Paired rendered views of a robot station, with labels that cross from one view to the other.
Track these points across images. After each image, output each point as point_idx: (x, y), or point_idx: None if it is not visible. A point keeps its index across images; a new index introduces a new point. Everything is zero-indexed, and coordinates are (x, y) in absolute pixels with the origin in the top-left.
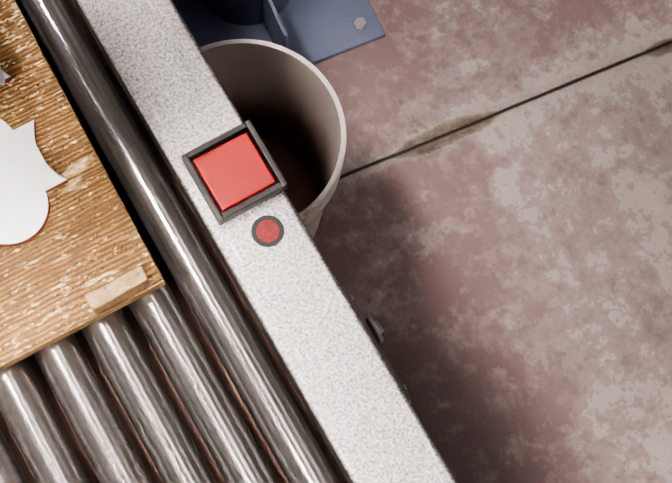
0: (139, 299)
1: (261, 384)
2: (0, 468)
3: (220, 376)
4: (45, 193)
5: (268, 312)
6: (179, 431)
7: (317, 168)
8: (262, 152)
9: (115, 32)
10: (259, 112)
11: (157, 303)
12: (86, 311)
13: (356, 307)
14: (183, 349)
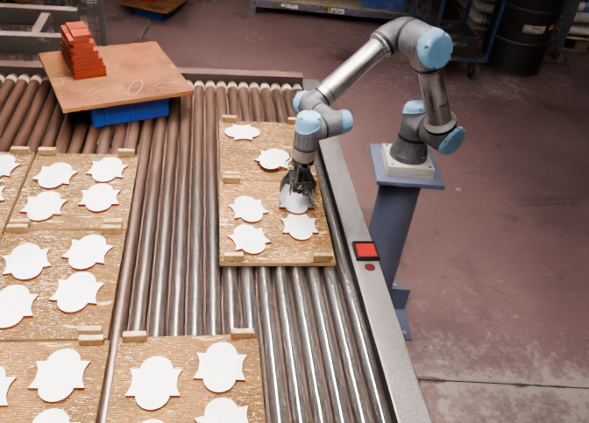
0: (326, 266)
1: (353, 297)
2: (268, 285)
3: None
4: (311, 232)
5: (362, 284)
6: (323, 299)
7: None
8: (376, 248)
9: (344, 215)
10: None
11: (330, 269)
12: (310, 260)
13: None
14: (334, 281)
